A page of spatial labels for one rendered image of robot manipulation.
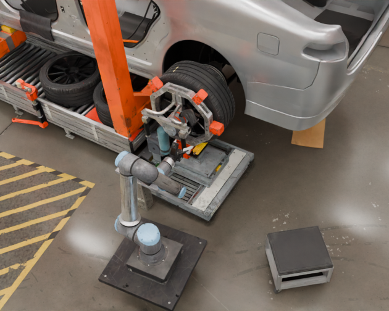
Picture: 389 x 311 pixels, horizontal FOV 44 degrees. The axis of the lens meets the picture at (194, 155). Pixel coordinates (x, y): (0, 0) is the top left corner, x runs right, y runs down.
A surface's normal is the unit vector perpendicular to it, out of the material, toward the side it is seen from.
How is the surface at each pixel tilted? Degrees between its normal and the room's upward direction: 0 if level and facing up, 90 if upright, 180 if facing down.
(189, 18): 90
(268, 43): 90
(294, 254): 0
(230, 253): 0
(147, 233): 7
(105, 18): 90
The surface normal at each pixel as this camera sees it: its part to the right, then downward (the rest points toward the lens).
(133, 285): -0.06, -0.68
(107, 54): -0.53, 0.65
